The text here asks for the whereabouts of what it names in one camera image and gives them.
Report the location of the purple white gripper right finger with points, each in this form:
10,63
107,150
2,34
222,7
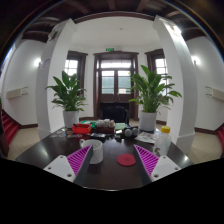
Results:
153,167

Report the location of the black chair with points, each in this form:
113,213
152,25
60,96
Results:
117,111

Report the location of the green potted plant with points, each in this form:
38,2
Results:
153,92
69,95

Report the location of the clear bottle yellow cap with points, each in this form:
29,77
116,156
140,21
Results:
163,141

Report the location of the red plastic box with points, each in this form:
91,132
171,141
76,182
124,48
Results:
81,128

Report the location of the dark wooden double door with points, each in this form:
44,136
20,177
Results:
112,83

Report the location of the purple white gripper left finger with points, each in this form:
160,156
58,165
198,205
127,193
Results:
73,167

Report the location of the white paper packet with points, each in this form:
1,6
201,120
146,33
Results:
146,137

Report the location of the grey round balls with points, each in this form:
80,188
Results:
131,132

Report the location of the brown tray with items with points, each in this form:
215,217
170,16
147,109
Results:
105,126

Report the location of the white ceramic mug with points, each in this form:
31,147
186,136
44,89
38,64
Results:
97,156

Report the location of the left green potted plant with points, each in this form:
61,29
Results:
69,95

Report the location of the red round coaster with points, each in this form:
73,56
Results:
126,159

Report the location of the right green potted plant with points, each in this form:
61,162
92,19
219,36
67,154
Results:
153,92

